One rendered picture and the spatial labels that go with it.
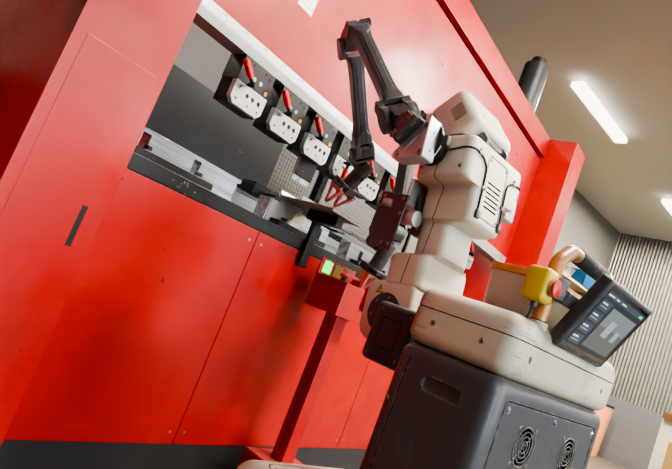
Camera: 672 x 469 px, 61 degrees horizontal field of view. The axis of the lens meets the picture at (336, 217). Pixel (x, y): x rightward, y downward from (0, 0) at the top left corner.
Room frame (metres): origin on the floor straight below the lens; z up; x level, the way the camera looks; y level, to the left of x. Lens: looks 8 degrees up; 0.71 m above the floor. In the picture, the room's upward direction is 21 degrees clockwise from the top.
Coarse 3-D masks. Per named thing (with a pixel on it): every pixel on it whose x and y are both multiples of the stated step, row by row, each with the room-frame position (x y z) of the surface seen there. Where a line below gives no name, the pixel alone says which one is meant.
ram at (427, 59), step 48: (240, 0) 1.71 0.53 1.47; (288, 0) 1.85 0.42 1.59; (336, 0) 2.01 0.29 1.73; (384, 0) 2.20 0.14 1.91; (432, 0) 2.44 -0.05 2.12; (240, 48) 1.77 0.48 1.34; (288, 48) 1.91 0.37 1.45; (336, 48) 2.09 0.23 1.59; (384, 48) 2.29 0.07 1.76; (432, 48) 2.54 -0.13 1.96; (336, 96) 2.16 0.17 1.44; (432, 96) 2.66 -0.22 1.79; (480, 96) 3.00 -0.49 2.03; (384, 144) 2.48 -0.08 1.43; (528, 144) 3.65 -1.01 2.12; (528, 192) 3.87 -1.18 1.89
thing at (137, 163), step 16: (144, 160) 1.53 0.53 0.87; (160, 176) 1.58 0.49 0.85; (176, 176) 1.62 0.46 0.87; (192, 192) 1.68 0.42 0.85; (208, 192) 1.72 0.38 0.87; (224, 208) 1.78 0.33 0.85; (240, 208) 1.83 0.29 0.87; (256, 224) 1.90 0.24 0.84; (272, 224) 1.96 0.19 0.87; (288, 240) 2.04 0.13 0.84; (320, 256) 2.20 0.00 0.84; (336, 256) 2.28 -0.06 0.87
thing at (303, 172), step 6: (300, 156) 2.17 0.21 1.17; (300, 162) 2.17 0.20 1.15; (306, 162) 2.19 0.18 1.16; (294, 168) 2.18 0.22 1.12; (300, 168) 2.18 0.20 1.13; (306, 168) 2.20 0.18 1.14; (312, 168) 2.23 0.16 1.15; (294, 174) 2.18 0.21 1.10; (300, 174) 2.19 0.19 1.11; (306, 174) 2.21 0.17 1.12; (312, 174) 2.24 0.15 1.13; (300, 180) 2.21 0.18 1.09; (306, 180) 2.23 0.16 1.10; (306, 186) 2.25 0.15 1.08
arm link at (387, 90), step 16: (352, 32) 1.65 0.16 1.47; (368, 32) 1.64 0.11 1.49; (352, 48) 1.73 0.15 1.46; (368, 48) 1.61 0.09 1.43; (368, 64) 1.61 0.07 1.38; (384, 64) 1.59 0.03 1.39; (384, 80) 1.56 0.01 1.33; (384, 96) 1.54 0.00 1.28; (400, 96) 1.54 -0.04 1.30; (384, 112) 1.50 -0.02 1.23; (384, 128) 1.53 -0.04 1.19
